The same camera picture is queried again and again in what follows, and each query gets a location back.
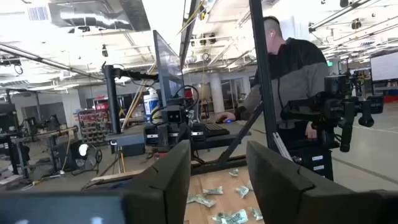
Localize black box white labels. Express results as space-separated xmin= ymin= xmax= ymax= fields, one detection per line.
xmin=287 ymin=145 xmax=335 ymax=182

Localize grey desk top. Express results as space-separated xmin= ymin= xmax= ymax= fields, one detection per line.
xmin=105 ymin=132 xmax=147 ymax=147

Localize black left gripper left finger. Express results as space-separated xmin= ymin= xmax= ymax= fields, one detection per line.
xmin=0 ymin=139 xmax=192 ymax=224

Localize white display screen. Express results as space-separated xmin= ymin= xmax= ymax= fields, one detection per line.
xmin=369 ymin=51 xmax=398 ymax=82

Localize black monitor stand pole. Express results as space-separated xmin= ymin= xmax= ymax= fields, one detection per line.
xmin=101 ymin=63 xmax=159 ymax=135

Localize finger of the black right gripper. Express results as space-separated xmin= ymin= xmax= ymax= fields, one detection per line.
xmin=159 ymin=124 xmax=172 ymax=147
xmin=177 ymin=123 xmax=192 ymax=144

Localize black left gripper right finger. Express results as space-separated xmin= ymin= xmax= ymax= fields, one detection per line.
xmin=246 ymin=140 xmax=398 ymax=224

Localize silver ventilation duct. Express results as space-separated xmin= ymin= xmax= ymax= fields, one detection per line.
xmin=48 ymin=0 xmax=152 ymax=32

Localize black keyboard desk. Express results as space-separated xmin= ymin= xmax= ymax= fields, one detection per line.
xmin=190 ymin=133 xmax=253 ymax=152

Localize computer monitor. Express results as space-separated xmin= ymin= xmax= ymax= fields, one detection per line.
xmin=152 ymin=29 xmax=185 ymax=106

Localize black keyboard red backlight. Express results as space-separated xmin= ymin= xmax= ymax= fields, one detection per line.
xmin=201 ymin=121 xmax=231 ymax=138

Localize person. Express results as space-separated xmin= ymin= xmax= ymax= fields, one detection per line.
xmin=216 ymin=15 xmax=335 ymax=182

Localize red parts bin rack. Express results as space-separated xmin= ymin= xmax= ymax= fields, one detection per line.
xmin=76 ymin=108 xmax=111 ymax=146

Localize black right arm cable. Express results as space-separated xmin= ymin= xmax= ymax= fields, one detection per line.
xmin=172 ymin=85 xmax=200 ymax=113

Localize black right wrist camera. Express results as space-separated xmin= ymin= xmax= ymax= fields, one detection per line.
xmin=161 ymin=105 xmax=187 ymax=125

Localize white blue wipes canister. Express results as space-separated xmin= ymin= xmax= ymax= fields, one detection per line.
xmin=142 ymin=88 xmax=160 ymax=123

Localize black floor fan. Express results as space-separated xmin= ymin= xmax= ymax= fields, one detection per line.
xmin=73 ymin=142 xmax=103 ymax=175

